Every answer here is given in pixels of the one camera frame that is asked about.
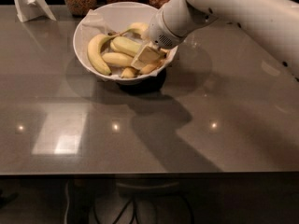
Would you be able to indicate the white bowl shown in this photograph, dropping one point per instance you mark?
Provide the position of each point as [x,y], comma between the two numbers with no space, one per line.
[118,16]

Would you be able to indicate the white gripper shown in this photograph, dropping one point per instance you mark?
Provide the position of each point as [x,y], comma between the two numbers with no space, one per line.
[161,31]

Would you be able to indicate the long left yellow banana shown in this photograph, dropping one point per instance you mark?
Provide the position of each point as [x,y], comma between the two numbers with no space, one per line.
[94,53]

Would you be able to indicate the middle yellow banana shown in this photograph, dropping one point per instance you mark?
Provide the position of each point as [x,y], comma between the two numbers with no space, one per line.
[117,59]

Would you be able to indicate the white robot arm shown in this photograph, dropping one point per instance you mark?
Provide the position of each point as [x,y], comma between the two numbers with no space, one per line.
[273,24]

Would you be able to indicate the white paper bowl liner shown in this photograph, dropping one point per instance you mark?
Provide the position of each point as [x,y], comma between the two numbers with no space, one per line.
[93,23]

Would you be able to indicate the right yellow banana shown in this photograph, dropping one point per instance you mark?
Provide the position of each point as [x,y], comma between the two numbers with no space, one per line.
[155,65]

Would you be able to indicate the greenish top banana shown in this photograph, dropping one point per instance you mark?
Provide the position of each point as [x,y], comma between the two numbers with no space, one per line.
[126,45]

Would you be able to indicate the curved back yellow banana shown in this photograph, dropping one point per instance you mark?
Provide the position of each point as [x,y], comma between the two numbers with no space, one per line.
[138,28]

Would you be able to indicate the left white stand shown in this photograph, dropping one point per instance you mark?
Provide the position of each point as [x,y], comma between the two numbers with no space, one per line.
[31,9]

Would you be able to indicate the small front banana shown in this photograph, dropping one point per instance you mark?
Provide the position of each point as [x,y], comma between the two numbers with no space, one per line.
[129,72]

